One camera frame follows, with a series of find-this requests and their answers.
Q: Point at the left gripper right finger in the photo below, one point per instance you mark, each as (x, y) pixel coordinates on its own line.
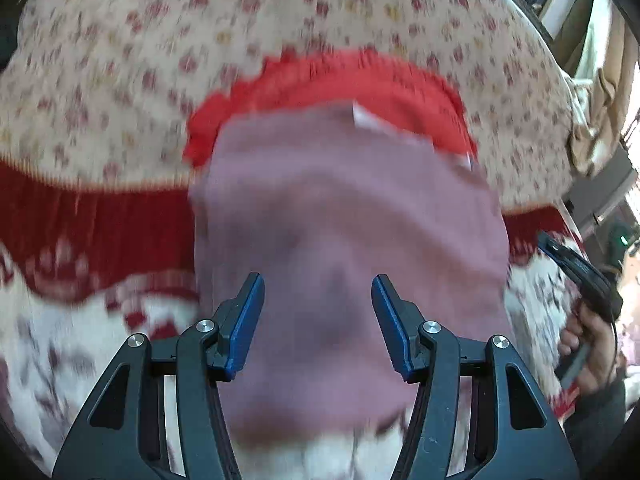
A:
(513, 431)

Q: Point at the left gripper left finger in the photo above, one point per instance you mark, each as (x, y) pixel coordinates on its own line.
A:
(120, 431)

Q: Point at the mauve pink small garment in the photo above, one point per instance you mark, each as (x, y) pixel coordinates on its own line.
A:
(319, 206)

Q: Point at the dark sleeve right forearm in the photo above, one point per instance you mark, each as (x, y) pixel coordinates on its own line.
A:
(597, 420)

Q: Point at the person right hand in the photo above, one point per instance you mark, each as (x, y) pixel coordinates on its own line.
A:
(604, 362)

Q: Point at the red white plush blanket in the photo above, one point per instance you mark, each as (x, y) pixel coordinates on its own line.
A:
(82, 268)

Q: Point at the beige window curtain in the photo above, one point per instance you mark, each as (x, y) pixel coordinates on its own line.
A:
(601, 91)

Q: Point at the red ruffled cushion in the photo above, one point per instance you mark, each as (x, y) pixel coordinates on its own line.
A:
(402, 94)

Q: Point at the floral beige bedspread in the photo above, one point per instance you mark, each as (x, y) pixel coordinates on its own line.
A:
(100, 90)

